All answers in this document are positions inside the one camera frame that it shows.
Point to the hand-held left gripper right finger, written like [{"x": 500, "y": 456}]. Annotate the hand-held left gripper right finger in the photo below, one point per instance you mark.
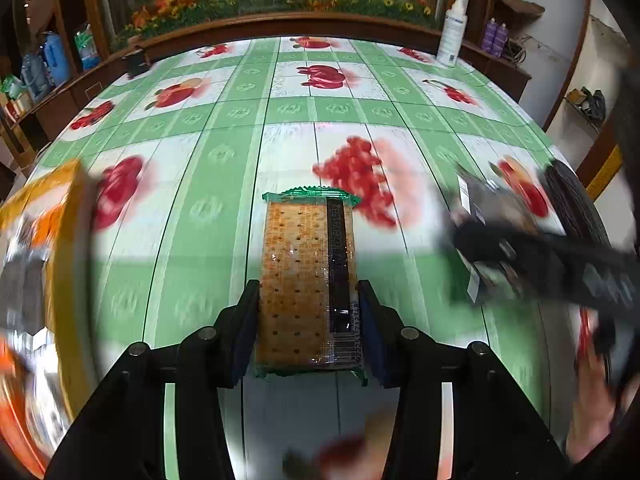
[{"x": 372, "y": 340}]

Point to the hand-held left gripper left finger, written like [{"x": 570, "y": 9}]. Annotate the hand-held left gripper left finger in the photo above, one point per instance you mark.
[{"x": 245, "y": 340}]

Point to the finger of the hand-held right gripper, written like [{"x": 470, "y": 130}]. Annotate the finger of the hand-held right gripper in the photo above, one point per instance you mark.
[{"x": 485, "y": 240}]

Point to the clear bag of dark snack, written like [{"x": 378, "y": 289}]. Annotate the clear bag of dark snack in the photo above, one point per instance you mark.
[{"x": 480, "y": 195}]

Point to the cracker packet with green ends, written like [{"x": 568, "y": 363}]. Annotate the cracker packet with green ends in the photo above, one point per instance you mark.
[{"x": 295, "y": 280}]

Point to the white box with yellow tape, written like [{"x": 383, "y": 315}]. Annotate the white box with yellow tape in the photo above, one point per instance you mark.
[{"x": 75, "y": 260}]

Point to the grey snack packet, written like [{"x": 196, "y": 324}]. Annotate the grey snack packet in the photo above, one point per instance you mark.
[{"x": 22, "y": 285}]

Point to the person's right hand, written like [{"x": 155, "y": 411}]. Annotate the person's right hand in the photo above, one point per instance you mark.
[{"x": 592, "y": 400}]

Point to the black patterned case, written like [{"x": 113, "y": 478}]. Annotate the black patterned case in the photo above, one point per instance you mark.
[{"x": 580, "y": 200}]

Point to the dark items on shelf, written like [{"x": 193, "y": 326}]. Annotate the dark items on shelf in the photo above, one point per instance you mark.
[{"x": 587, "y": 102}]

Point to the white spray bottle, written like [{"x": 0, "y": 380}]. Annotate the white spray bottle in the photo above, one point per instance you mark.
[{"x": 450, "y": 35}]

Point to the pack of water bottles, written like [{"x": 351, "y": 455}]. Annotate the pack of water bottles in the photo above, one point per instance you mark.
[{"x": 87, "y": 47}]

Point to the green and white bag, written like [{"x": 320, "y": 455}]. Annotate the green and white bag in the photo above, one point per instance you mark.
[{"x": 12, "y": 86}]

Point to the wooden wall shelf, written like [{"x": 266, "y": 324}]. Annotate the wooden wall shelf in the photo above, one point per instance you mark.
[{"x": 520, "y": 5}]

